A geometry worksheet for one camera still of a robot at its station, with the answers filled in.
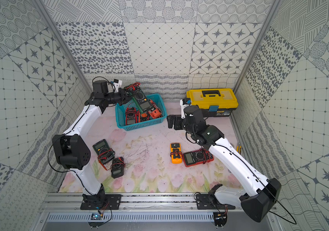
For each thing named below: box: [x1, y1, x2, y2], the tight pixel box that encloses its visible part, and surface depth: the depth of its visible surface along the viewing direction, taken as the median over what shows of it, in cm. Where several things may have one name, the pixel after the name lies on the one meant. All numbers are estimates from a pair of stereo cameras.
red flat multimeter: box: [182, 149, 215, 167], surface depth 89 cm
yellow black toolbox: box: [186, 88, 239, 118], surface depth 103 cm
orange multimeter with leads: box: [148, 99, 163, 119], surface depth 104 cm
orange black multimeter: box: [140, 112, 148, 122], surface depth 109 cm
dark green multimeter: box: [124, 82, 154, 114], surface depth 85 cm
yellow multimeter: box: [169, 142, 183, 165], surface depth 90 cm
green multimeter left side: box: [92, 139, 116, 171], surface depth 90 cm
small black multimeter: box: [110, 156, 126, 179], surface depth 84 cm
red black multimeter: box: [125, 106, 141, 126], surface depth 106 cm
